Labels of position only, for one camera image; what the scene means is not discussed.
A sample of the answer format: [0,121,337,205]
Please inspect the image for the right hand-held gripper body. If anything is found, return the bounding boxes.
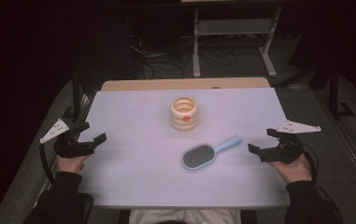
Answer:
[260,120,322,165]

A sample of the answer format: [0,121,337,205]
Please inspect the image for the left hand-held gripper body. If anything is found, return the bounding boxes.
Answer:
[39,118,96,159]

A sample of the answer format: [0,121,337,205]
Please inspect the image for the light blue hairbrush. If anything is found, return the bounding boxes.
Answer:
[181,133,243,172]

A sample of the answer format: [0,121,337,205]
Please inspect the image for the cream ribbed cup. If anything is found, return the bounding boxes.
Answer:
[169,95,199,133]

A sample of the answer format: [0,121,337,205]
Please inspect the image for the person's left hand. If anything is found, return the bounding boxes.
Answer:
[55,153,90,175]

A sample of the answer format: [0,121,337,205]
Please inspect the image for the person's right hand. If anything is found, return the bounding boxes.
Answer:
[267,153,313,185]

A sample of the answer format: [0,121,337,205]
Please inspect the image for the black metal stand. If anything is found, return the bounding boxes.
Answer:
[61,70,105,126]
[327,62,356,119]

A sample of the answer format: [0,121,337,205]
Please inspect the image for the pale lilac table mat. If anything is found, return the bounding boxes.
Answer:
[78,87,292,209]

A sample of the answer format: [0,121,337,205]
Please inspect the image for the person's white-clothed lap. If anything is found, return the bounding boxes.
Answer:
[128,208,243,224]

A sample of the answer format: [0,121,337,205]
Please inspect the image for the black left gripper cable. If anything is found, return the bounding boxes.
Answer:
[38,144,56,185]

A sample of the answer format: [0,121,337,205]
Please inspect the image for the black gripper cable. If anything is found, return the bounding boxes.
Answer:
[38,144,56,185]
[301,143,344,224]

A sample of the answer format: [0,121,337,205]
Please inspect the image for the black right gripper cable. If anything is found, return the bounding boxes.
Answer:
[301,143,344,224]

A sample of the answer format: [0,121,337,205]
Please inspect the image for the tangle of black floor cables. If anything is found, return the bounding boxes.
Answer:
[125,31,261,80]

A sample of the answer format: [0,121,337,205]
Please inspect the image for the white metal desk frame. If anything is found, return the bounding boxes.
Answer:
[192,6,283,78]

